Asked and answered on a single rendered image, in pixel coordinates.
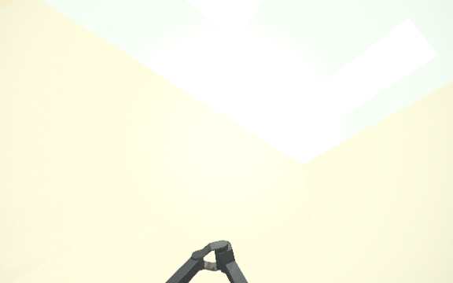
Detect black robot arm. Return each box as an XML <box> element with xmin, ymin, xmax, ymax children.
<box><xmin>165</xmin><ymin>240</ymin><xmax>248</xmax><ymax>283</ymax></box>

